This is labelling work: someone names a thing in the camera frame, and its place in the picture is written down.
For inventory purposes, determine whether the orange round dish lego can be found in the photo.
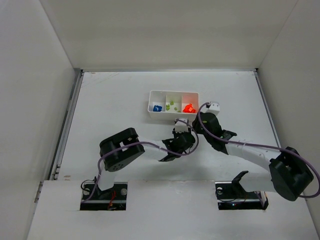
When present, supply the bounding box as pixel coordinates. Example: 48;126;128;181
182;103;197;114

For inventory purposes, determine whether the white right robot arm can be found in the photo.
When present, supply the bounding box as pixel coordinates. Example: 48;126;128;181
192;112;320;202

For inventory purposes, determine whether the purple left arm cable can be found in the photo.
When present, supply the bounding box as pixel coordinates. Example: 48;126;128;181
81;118;200;205

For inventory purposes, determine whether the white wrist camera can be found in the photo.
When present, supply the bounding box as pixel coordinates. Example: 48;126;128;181
205;101;221;116
173;118;190;134

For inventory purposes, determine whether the white divided sorting tray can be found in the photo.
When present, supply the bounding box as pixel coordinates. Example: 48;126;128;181
147;90;200;121

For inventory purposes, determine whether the large blue arch lego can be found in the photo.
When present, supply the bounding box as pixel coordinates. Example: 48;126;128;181
152;104;163;112

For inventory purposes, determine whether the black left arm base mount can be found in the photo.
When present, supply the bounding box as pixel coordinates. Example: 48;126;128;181
80;177;128;211

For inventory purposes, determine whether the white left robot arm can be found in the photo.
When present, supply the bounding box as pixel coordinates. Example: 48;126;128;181
96;127;199;191

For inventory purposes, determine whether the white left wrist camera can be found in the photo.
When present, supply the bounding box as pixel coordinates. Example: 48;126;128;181
173;118;190;134

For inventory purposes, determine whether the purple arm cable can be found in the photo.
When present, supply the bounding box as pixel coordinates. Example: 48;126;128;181
81;118;200;205
197;101;320;200

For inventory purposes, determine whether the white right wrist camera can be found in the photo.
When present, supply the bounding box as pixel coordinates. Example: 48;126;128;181
205;101;221;116

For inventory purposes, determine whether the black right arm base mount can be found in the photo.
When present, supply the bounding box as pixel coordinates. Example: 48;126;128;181
215;170;269;211

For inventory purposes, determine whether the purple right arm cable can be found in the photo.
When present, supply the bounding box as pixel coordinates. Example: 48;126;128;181
197;101;320;200

